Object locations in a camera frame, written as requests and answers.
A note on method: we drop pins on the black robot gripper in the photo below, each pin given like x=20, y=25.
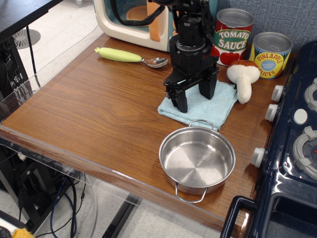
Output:
x=191, y=66

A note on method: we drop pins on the teal toy microwave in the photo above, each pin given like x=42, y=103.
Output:
x=155, y=35

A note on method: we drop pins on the black side desk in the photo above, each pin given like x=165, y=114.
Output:
x=17, y=14

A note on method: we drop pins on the dark blue toy stove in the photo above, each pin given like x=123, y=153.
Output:
x=286, y=201

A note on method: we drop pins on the plush toy mushroom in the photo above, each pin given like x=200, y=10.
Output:
x=243, y=73

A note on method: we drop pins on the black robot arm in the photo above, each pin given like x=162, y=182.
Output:
x=194, y=26

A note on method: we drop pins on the pineapple slices can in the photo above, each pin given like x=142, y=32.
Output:
x=270, y=51

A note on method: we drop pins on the green handled metal spoon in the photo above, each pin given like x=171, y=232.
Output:
x=124, y=56

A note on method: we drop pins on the tomato sauce can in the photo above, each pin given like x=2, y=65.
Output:
x=231, y=35

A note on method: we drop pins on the stainless steel pot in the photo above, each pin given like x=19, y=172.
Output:
x=197, y=160

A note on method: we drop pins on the light blue rag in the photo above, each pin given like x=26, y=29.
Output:
x=210, y=113

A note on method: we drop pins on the clear acrylic table guard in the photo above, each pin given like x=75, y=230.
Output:
x=100, y=117

